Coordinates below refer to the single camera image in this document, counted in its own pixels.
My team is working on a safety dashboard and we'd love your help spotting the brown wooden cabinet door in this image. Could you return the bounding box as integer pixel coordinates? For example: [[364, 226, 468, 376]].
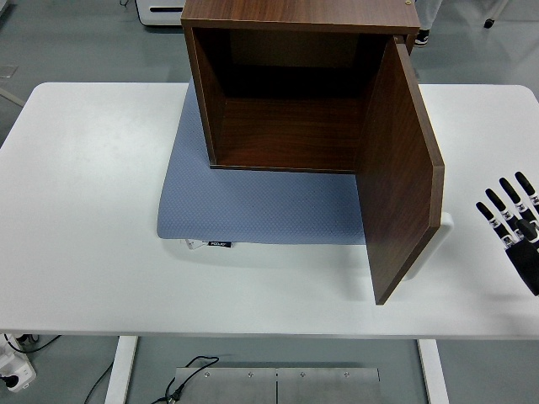
[[355, 35, 446, 306]]

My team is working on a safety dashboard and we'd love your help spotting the black cable with plug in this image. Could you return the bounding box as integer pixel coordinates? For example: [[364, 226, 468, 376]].
[[153, 356, 221, 404]]

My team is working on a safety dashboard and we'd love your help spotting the person's leg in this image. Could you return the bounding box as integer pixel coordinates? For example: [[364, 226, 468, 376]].
[[416, 0, 443, 33]]

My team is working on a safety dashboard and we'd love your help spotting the blue-grey textured mat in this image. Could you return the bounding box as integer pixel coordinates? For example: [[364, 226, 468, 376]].
[[156, 83, 367, 246]]

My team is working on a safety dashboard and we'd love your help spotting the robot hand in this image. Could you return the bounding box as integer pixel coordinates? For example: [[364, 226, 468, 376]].
[[475, 171, 539, 298]]

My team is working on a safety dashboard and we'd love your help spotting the white box appliance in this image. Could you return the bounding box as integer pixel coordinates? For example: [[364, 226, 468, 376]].
[[135, 0, 189, 29]]

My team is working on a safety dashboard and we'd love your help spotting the brown wooden cabinet body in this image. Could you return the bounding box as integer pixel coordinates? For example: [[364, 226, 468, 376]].
[[180, 0, 421, 174]]

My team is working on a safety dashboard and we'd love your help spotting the white power strip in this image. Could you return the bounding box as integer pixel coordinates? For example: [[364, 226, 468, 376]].
[[0, 333, 38, 393]]

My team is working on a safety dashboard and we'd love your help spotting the thin black floor cable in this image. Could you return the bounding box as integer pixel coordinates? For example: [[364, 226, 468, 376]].
[[83, 360, 115, 404]]

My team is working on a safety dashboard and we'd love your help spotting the grey metal plate with screws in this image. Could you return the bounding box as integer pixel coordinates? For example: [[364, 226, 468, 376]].
[[173, 366, 278, 404], [276, 367, 382, 404]]

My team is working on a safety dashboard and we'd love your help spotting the white cabinet door handle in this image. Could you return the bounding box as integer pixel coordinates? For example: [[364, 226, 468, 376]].
[[399, 211, 456, 282]]

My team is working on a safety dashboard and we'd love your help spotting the white table leg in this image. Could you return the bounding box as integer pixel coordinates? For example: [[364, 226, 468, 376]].
[[104, 335, 139, 404], [417, 338, 450, 404]]

